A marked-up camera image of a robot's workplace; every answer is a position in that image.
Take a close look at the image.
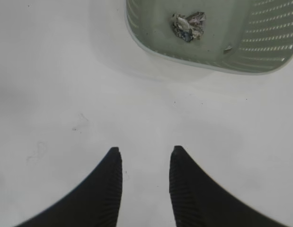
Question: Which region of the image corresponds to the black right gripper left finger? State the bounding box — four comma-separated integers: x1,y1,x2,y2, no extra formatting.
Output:
20,147,123,227

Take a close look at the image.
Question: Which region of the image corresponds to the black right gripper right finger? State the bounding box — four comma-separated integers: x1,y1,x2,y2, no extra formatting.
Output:
169,146,282,227

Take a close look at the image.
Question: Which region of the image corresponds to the paper ball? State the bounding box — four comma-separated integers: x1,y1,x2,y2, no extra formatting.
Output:
171,11,206,43

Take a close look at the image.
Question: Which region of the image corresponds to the pale green plastic basket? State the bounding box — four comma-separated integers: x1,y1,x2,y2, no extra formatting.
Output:
124,0,293,74

